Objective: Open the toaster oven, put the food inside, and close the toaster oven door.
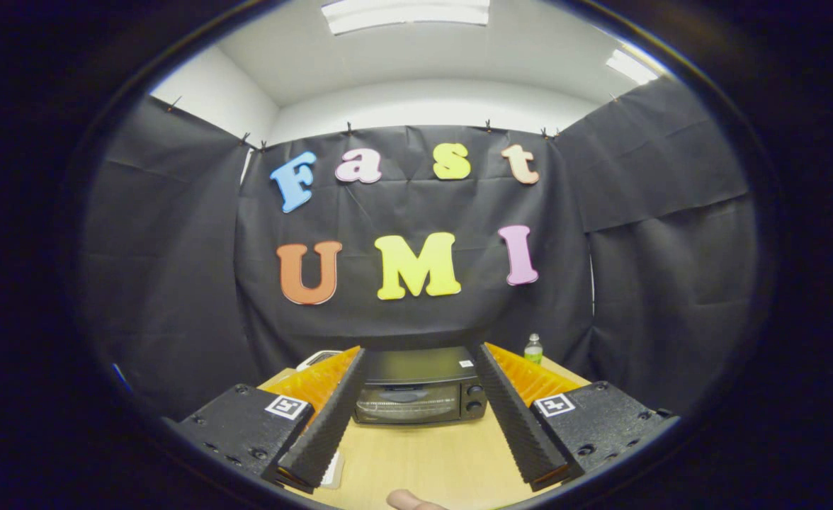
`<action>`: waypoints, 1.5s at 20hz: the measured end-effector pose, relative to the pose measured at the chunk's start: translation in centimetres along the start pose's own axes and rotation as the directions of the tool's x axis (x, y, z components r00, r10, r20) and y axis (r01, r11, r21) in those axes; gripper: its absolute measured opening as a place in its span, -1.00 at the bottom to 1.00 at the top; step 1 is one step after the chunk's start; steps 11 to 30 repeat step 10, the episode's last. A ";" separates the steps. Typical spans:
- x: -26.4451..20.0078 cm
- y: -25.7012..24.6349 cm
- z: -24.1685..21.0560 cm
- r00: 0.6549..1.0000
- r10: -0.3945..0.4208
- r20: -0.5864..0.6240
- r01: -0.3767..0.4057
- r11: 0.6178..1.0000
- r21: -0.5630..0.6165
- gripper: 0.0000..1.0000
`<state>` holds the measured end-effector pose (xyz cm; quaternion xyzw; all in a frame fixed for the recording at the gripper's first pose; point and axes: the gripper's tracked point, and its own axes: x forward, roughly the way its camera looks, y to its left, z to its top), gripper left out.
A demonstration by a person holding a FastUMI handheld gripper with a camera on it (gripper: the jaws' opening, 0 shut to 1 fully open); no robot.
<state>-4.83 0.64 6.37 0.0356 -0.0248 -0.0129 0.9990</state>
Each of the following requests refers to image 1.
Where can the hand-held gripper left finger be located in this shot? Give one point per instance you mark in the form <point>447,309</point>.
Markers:
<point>331,425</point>

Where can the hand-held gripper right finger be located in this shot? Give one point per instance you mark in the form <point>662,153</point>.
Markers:
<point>516,425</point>

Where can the black toaster oven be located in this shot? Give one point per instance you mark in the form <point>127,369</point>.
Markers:
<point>416,368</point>

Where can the white pop-up toaster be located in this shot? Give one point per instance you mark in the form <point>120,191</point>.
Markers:
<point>317,358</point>

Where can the white rectangular plate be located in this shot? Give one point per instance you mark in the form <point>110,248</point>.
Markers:
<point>333,471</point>

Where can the green drink bottle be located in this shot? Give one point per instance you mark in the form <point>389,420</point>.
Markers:
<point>533,348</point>

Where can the small ceiling light panel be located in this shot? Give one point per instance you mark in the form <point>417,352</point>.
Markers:
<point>632,66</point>

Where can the long ceiling light panel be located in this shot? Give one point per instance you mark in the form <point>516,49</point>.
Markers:
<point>406,13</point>

